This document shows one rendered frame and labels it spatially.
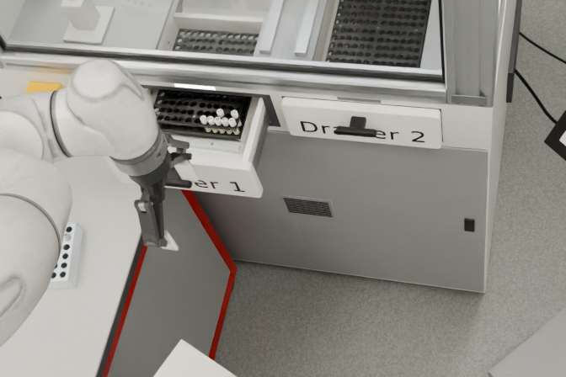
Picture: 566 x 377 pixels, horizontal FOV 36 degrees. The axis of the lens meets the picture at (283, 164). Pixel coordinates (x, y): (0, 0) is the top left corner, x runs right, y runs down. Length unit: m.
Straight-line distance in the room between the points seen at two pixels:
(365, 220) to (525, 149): 0.73
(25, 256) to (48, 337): 0.96
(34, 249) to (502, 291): 1.77
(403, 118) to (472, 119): 0.12
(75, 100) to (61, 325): 0.62
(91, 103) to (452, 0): 0.54
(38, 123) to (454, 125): 0.74
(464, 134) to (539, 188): 0.94
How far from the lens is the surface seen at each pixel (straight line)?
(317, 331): 2.41
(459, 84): 1.51
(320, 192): 1.95
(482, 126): 1.61
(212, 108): 1.68
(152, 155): 1.35
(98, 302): 1.73
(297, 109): 1.62
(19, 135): 1.27
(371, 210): 1.98
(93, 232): 1.80
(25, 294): 0.78
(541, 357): 2.33
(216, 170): 1.59
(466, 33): 1.39
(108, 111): 1.23
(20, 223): 0.81
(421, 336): 2.37
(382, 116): 1.59
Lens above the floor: 2.25
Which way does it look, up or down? 59 degrees down
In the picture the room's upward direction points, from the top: 21 degrees counter-clockwise
